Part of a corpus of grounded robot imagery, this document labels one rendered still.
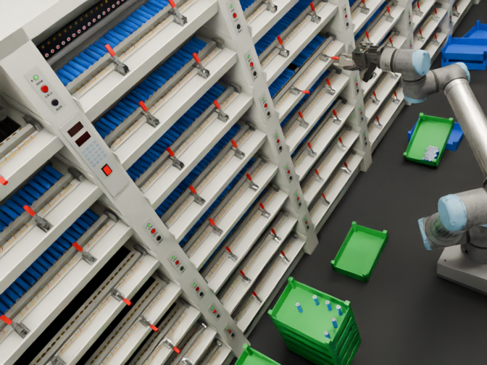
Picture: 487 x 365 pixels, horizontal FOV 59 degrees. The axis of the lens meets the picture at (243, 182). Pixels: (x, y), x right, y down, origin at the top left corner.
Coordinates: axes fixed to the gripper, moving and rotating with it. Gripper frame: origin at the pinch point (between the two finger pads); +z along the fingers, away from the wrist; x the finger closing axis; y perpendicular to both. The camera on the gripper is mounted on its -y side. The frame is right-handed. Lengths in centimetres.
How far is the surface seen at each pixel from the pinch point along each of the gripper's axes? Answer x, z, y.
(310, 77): 0.2, 17.7, -10.5
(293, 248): 48, 22, -90
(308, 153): 13, 21, -49
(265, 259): 68, 19, -71
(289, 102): 18.9, 17.6, -10.4
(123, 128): 90, 21, 34
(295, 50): 7.3, 15.9, 9.1
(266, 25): 20.1, 15.4, 28.3
